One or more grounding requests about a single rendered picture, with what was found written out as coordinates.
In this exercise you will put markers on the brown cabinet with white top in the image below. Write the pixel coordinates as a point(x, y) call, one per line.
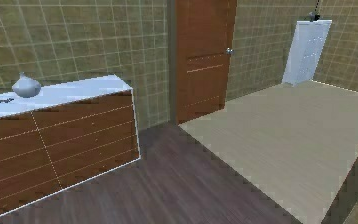
point(70, 140)

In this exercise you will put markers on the small dark flat object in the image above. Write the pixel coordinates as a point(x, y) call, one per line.
point(5, 100)

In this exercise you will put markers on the silver round door knob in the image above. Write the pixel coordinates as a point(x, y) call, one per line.
point(229, 51)

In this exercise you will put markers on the brown wooden room door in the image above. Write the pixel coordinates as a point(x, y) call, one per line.
point(203, 60)

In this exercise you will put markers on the black towel hook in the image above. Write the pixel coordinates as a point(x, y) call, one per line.
point(314, 16)

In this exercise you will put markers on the grey round vase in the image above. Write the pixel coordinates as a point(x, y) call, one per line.
point(26, 87)

